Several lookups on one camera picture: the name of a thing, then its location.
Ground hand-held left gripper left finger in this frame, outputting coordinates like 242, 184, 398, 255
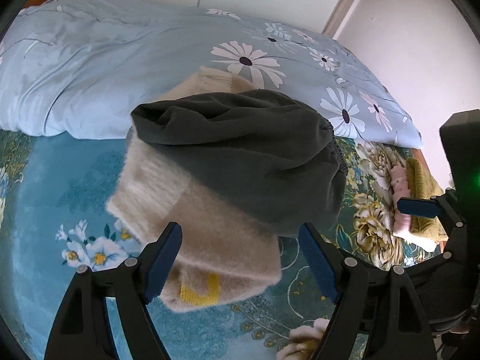
44, 222, 184, 360

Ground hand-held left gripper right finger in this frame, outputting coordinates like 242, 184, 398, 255
298, 223, 437, 360

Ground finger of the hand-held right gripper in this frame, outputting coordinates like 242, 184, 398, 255
397, 188, 467, 233
407, 229, 474, 332

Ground beige fuzzy sweater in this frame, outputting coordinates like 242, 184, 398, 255
107, 65, 283, 314

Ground dark grey pants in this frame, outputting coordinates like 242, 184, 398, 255
130, 90, 347, 238

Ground folded olive garment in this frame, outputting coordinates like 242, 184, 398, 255
406, 157, 449, 244

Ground folded pink garment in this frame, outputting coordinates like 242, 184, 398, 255
390, 167, 413, 238

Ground folded white garment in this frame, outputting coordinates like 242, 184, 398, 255
394, 230, 437, 252

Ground teal floral blanket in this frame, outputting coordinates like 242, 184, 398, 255
0, 127, 451, 360

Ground light blue daisy duvet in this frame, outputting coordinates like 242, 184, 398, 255
0, 0, 424, 149

